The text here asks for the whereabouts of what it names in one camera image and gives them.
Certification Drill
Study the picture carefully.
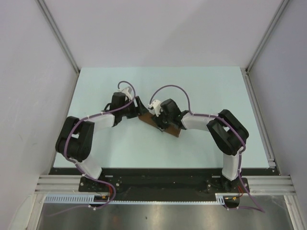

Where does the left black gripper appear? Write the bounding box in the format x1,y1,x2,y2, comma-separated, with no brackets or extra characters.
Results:
119,96,148,119

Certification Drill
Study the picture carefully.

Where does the brown cloth napkin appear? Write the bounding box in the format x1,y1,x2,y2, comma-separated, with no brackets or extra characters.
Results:
138,113,181,138

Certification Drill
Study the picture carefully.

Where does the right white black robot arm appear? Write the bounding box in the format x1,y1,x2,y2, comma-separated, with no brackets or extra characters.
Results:
148,99,249,192

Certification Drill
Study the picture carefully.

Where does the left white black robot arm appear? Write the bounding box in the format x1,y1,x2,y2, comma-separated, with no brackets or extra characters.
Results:
55,92,148,192

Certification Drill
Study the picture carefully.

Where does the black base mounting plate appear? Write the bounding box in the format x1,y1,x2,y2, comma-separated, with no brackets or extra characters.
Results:
50,168,277,202

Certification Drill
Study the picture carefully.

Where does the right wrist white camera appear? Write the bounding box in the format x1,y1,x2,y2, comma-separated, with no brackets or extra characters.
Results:
148,100,163,117

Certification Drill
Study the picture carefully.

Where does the wrist white camera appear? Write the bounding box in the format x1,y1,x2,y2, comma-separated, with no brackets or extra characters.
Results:
118,86,133,100
148,100,163,117

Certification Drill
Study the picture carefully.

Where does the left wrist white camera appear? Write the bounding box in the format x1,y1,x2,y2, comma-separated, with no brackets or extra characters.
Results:
118,86,133,100

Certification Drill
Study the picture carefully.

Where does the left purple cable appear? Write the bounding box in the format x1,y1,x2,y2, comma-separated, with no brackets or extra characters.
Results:
47,80,137,217

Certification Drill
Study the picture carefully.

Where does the purple cable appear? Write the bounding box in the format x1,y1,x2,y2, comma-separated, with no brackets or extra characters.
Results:
47,80,137,217
149,84,266,213

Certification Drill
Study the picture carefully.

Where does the white slotted cable duct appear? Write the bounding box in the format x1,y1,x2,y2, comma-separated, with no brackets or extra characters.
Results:
45,194,224,205

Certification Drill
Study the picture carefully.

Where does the aluminium frame rail front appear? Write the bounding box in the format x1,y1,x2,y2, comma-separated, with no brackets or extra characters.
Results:
35,175,296,196

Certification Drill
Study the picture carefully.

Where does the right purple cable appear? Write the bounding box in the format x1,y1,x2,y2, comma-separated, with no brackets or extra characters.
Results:
149,84,266,213

